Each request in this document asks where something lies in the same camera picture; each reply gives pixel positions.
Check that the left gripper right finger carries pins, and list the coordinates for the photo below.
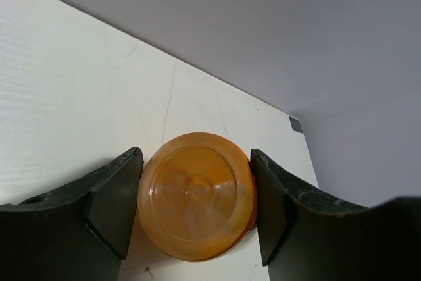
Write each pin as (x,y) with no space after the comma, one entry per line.
(308,234)

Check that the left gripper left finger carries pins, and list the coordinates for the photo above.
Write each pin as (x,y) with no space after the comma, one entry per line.
(79,231)

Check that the orange juice bottle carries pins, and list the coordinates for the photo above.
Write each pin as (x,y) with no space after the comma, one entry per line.
(197,198)

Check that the right blue table sticker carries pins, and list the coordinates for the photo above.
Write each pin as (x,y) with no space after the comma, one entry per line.
(295,125)

